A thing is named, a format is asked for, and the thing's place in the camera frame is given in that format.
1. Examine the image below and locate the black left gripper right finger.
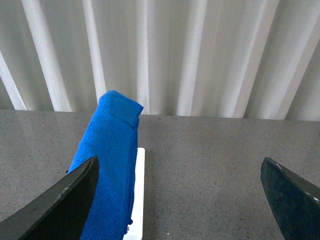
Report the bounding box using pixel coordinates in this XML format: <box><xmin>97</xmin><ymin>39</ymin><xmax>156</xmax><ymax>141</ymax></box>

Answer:
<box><xmin>260</xmin><ymin>157</ymin><xmax>320</xmax><ymax>240</ymax></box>

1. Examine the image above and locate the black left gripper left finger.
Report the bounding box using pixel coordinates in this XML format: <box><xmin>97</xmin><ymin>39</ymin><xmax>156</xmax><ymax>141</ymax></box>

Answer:
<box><xmin>0</xmin><ymin>156</ymin><xmax>100</xmax><ymax>240</ymax></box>

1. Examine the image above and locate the blue microfiber cloth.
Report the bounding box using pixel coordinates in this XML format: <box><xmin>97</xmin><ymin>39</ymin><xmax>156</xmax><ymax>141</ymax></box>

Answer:
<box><xmin>69</xmin><ymin>90</ymin><xmax>143</xmax><ymax>240</ymax></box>

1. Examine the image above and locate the white towel rack stand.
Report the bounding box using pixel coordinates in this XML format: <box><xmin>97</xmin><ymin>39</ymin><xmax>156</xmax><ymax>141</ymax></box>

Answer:
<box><xmin>123</xmin><ymin>147</ymin><xmax>146</xmax><ymax>240</ymax></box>

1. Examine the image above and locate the white curtain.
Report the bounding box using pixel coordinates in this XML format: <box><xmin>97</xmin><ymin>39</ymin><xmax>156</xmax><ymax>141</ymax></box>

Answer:
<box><xmin>0</xmin><ymin>0</ymin><xmax>320</xmax><ymax>121</ymax></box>

